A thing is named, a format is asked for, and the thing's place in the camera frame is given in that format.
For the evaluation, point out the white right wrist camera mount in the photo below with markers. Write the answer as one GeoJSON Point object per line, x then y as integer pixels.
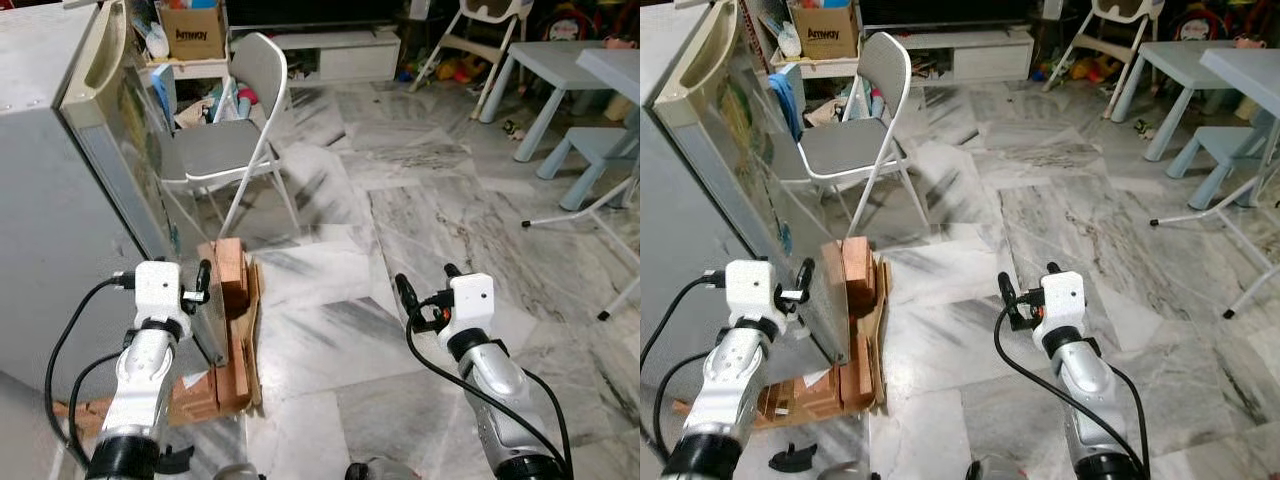
{"type": "Point", "coordinates": [1065, 300]}
{"type": "Point", "coordinates": [472, 300]}

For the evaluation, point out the white wooden high chair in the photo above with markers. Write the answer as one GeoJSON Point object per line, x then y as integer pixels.
{"type": "Point", "coordinates": [492, 15]}
{"type": "Point", "coordinates": [1125, 15]}

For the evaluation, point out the light blue plastic table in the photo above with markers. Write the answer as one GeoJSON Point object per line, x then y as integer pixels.
{"type": "Point", "coordinates": [545, 62]}
{"type": "Point", "coordinates": [615, 68]}
{"type": "Point", "coordinates": [1250, 70]}
{"type": "Point", "coordinates": [1180, 62]}

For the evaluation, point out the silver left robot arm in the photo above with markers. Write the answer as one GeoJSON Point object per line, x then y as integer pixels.
{"type": "Point", "coordinates": [725, 390]}
{"type": "Point", "coordinates": [140, 390]}

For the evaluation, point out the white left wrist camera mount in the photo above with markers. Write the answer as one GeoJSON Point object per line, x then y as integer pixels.
{"type": "Point", "coordinates": [750, 288]}
{"type": "Point", "coordinates": [160, 288]}

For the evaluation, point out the blue cloth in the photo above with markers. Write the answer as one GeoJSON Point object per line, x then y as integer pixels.
{"type": "Point", "coordinates": [786, 105]}
{"type": "Point", "coordinates": [162, 100]}

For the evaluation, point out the white metal folding frame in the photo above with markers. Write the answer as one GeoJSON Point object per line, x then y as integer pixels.
{"type": "Point", "coordinates": [575, 213]}
{"type": "Point", "coordinates": [1200, 212]}

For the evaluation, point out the brown cardboard box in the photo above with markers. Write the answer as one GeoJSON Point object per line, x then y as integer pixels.
{"type": "Point", "coordinates": [825, 32]}
{"type": "Point", "coordinates": [192, 32]}

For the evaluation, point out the white television cabinet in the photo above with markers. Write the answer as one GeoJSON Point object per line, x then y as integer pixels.
{"type": "Point", "coordinates": [340, 58]}
{"type": "Point", "coordinates": [985, 58]}

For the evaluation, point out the light blue plastic stool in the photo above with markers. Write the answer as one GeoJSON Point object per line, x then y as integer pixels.
{"type": "Point", "coordinates": [595, 142]}
{"type": "Point", "coordinates": [1225, 145]}

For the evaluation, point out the grey robot right leg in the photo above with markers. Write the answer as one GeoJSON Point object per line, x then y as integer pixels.
{"type": "Point", "coordinates": [997, 469]}
{"type": "Point", "coordinates": [382, 470]}

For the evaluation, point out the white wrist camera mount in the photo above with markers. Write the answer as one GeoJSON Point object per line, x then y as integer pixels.
{"type": "Point", "coordinates": [160, 288]}
{"type": "Point", "coordinates": [472, 300]}
{"type": "Point", "coordinates": [1065, 300]}
{"type": "Point", "coordinates": [750, 288]}

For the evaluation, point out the small green floor toy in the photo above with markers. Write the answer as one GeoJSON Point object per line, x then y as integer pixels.
{"type": "Point", "coordinates": [1147, 127]}
{"type": "Point", "coordinates": [514, 128]}

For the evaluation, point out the small black plastic piece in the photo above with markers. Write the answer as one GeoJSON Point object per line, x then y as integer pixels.
{"type": "Point", "coordinates": [793, 458]}
{"type": "Point", "coordinates": [176, 460]}

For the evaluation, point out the black television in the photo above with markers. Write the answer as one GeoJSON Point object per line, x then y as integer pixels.
{"type": "Point", "coordinates": [945, 10]}
{"type": "Point", "coordinates": [310, 12]}

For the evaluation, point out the white side table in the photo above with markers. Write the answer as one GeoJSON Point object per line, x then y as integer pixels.
{"type": "Point", "coordinates": [800, 66]}
{"type": "Point", "coordinates": [195, 68]}

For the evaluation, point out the grey white folding chair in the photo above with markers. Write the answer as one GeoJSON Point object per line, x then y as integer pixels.
{"type": "Point", "coordinates": [845, 150]}
{"type": "Point", "coordinates": [215, 150]}

